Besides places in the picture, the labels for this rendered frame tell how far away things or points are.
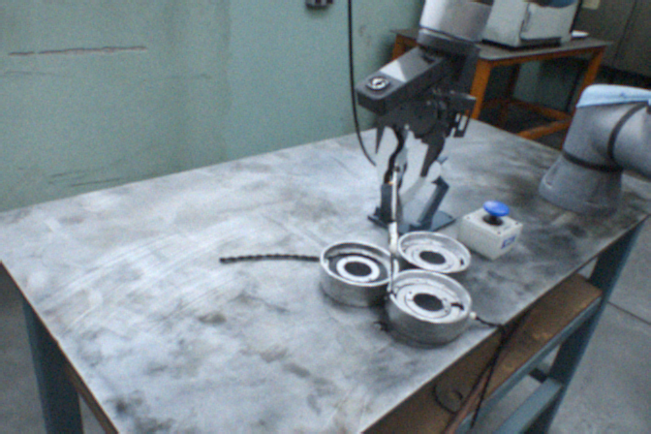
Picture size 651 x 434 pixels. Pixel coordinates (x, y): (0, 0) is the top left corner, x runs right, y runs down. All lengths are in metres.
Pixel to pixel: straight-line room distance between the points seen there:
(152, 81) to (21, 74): 0.46
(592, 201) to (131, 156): 1.75
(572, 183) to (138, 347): 0.83
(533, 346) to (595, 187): 0.33
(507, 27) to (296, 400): 2.54
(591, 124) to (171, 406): 0.86
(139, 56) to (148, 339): 1.68
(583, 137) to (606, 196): 0.12
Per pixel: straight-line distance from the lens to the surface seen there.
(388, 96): 0.60
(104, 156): 2.27
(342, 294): 0.69
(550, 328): 1.23
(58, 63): 2.11
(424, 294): 0.71
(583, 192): 1.12
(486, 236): 0.86
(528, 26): 2.89
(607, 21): 4.55
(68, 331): 0.67
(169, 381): 0.60
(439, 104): 0.65
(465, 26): 0.65
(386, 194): 0.69
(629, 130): 1.06
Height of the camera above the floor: 1.23
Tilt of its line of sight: 28 degrees down
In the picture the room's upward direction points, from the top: 8 degrees clockwise
